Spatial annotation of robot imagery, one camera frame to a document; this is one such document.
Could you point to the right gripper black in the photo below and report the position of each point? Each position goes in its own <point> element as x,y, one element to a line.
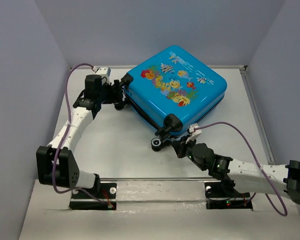
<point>179,146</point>

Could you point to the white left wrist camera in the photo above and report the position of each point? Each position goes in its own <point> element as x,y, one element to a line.
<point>101,70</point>

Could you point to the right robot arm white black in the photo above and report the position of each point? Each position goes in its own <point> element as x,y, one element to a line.
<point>242,176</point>

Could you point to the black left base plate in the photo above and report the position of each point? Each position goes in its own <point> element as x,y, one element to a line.
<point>102,200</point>

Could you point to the blue hard-shell suitcase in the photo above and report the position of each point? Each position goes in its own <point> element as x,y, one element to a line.
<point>171,91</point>

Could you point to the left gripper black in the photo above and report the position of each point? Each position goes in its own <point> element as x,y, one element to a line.
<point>114,97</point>

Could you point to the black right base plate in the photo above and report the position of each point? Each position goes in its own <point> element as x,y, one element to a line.
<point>220,199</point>

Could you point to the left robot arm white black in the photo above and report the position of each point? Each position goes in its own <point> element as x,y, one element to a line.
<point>56,164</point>

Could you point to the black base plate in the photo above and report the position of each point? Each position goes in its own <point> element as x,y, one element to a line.
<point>102,200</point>
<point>220,199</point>

